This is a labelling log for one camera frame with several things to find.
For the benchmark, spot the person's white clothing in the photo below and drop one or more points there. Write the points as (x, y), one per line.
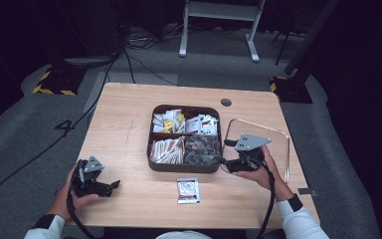
(184, 235)

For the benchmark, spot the person's right hand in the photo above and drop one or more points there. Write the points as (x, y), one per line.
(266, 176)

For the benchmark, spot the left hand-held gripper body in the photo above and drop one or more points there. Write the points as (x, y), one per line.
(88, 186)

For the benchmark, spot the pile of black packets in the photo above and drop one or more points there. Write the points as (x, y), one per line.
(203, 150)

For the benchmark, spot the dark brown compartment box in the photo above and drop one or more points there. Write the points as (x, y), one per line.
(184, 168)

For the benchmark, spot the pile of white red sachets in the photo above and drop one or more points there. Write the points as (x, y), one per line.
(202, 125)

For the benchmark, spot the white metal stand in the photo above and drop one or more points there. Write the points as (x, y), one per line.
(220, 11)

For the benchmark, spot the pile of brown stick packets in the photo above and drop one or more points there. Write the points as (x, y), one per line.
(166, 151)

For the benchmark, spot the person's left hand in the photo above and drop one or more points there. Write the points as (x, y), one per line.
(64, 200)

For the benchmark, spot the clear plastic box lid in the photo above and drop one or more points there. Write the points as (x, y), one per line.
(278, 156)

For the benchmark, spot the white packet with dark print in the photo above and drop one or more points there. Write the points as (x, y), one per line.
(188, 190)

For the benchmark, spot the grey floor tape strip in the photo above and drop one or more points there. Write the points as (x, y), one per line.
(307, 191)

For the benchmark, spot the black tripod leg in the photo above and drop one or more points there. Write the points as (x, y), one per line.
(283, 46)

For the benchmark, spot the black yellow striped stand base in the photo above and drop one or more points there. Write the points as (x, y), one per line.
(291, 91)
(58, 83)

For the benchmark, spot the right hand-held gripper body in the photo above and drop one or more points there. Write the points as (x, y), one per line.
(250, 146)

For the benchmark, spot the black slanted stand post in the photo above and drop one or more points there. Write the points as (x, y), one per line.
(311, 36)

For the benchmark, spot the pile of white yellow packets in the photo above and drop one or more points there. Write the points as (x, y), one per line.
(167, 123)

